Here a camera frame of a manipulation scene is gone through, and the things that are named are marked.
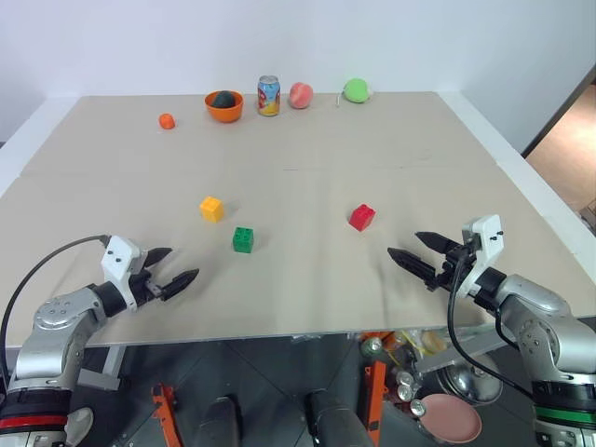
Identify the grey table frame bracket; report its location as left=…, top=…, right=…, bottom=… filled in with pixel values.
left=75, top=344, right=128, bottom=393

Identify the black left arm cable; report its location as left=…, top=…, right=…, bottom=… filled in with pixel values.
left=0, top=234, right=112, bottom=388

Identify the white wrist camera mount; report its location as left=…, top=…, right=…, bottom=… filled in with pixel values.
left=101, top=235, right=143, bottom=311
left=454, top=213, right=506, bottom=300

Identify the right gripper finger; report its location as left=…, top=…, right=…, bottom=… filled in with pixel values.
left=414, top=230, right=461, bottom=255
left=386, top=247, right=441, bottom=287

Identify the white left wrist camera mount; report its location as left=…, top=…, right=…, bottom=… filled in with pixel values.
left=101, top=235, right=143, bottom=311

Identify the green round fruit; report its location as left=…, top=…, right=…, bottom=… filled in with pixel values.
left=335, top=76, right=378, bottom=109

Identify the pink peach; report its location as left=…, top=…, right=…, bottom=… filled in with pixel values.
left=288, top=81, right=313, bottom=111

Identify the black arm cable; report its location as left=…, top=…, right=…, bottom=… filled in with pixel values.
left=446, top=254, right=536, bottom=402
left=0, top=234, right=112, bottom=388

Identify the dark rounded shape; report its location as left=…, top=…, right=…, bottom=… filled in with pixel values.
left=192, top=395, right=244, bottom=447
left=304, top=389, right=370, bottom=447

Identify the yellow snack bag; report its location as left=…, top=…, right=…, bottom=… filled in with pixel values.
left=385, top=329, right=449, bottom=360

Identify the red toy block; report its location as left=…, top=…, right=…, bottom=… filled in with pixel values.
left=347, top=202, right=377, bottom=233

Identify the shiny metal bowl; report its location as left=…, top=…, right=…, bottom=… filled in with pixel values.
left=436, top=361, right=503, bottom=406

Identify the orange plastic bowl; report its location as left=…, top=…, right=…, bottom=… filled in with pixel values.
left=204, top=89, right=245, bottom=125

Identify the orange metal stand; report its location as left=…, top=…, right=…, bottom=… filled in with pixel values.
left=150, top=382, right=183, bottom=447
left=363, top=359, right=388, bottom=447

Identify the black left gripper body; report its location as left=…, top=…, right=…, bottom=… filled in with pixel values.
left=129, top=253, right=169, bottom=308

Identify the green drink can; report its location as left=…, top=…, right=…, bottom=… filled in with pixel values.
left=359, top=336, right=385, bottom=358

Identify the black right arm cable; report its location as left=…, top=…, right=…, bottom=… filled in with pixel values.
left=446, top=254, right=536, bottom=402

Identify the grey table frame bar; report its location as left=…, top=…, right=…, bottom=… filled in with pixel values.
left=413, top=325, right=509, bottom=374

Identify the dark green avocado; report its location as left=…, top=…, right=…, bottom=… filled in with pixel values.
left=211, top=89, right=238, bottom=109

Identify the colourful drink can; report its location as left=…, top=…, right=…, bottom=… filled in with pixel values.
left=256, top=74, right=282, bottom=118

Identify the green toy block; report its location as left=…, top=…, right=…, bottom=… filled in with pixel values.
left=232, top=225, right=256, bottom=255

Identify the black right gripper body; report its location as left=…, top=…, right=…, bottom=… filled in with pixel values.
left=425, top=241, right=477, bottom=294

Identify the pink plate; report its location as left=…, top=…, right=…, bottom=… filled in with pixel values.
left=419, top=393, right=482, bottom=445

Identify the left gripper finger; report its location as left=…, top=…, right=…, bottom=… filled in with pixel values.
left=162, top=267, right=201, bottom=302
left=143, top=247, right=174, bottom=271

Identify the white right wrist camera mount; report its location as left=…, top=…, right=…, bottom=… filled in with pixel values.
left=454, top=213, right=506, bottom=300

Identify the yellow toy block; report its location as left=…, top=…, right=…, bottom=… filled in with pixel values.
left=198, top=196, right=225, bottom=224

